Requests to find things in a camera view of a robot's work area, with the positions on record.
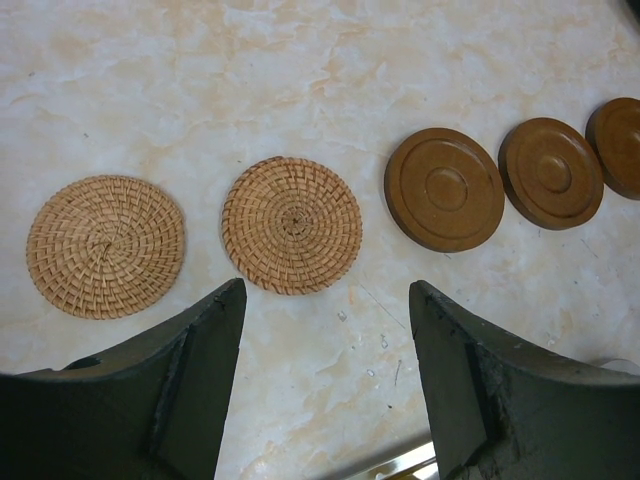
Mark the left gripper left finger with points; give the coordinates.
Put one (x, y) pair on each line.
(151, 407)

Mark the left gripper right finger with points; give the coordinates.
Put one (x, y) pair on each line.
(501, 407)

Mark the grey ceramic mug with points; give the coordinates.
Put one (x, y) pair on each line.
(622, 365)

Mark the woven rattan coaster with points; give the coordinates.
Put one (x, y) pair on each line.
(291, 225)
(106, 247)

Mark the dark wooden coaster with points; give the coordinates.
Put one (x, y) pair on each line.
(551, 174)
(613, 132)
(444, 190)

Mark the stainless steel tray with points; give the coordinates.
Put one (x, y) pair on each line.
(414, 462)

